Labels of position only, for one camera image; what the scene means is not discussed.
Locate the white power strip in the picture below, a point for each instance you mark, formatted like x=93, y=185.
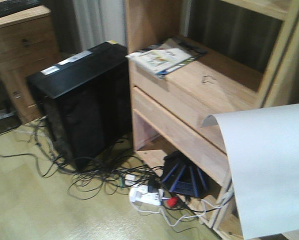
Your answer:
x=139, y=193

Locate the magazine on wooden shelf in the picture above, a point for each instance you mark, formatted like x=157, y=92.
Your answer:
x=161, y=59

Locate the wooden shelf unit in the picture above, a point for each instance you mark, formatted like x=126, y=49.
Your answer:
x=166, y=112

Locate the black and blue router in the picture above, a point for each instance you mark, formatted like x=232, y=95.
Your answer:
x=181, y=176

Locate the wooden drawer cabinet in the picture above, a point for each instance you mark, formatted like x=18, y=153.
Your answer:
x=28, y=44

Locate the black computer tower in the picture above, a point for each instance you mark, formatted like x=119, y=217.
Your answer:
x=86, y=100

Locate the white paper sheets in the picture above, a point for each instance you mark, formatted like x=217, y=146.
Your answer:
x=262, y=146

